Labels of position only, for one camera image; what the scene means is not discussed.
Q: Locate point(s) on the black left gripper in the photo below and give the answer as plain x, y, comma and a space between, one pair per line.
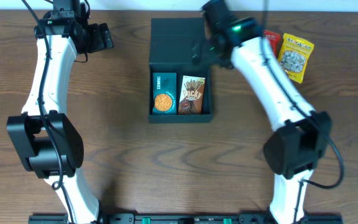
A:
98, 43

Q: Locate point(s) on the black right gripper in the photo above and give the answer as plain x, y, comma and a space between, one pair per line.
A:
204, 46

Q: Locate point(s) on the black gift box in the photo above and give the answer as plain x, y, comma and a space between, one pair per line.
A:
175, 47

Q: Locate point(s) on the red raisin bag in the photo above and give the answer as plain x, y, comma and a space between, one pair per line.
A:
274, 39

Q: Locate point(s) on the brown Pocky box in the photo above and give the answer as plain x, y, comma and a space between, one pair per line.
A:
191, 95

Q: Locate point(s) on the teal cookie box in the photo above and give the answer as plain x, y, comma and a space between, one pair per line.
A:
164, 93

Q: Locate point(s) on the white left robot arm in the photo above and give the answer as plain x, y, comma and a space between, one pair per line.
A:
44, 138

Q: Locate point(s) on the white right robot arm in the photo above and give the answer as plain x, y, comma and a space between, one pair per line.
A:
300, 134

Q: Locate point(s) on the yellow candy bag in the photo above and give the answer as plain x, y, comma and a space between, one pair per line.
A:
293, 56

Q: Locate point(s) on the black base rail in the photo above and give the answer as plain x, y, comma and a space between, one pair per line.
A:
182, 218

